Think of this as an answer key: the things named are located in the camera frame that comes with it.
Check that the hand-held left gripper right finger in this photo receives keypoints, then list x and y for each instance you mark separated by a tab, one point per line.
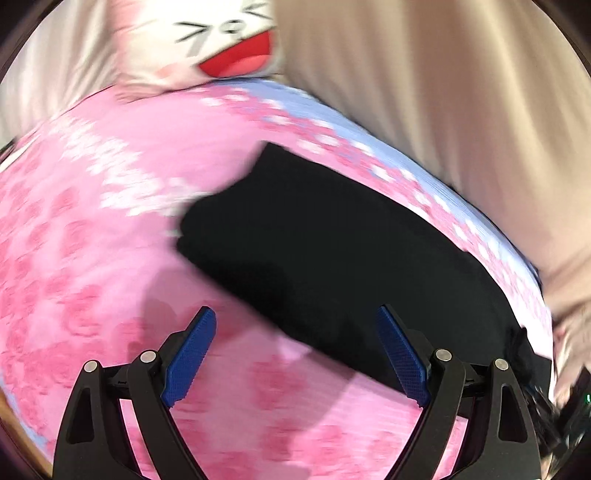
404	355

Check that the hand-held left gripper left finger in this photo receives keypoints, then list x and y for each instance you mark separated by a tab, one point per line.
191	350

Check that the black pants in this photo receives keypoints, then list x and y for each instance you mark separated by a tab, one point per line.
323	240

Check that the pink rose print bedsheet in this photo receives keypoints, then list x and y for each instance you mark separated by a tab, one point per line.
92	230

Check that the cream cloth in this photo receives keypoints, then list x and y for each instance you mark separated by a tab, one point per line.
55	83

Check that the white cartoon face pillow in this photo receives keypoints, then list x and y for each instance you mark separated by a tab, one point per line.
184	46

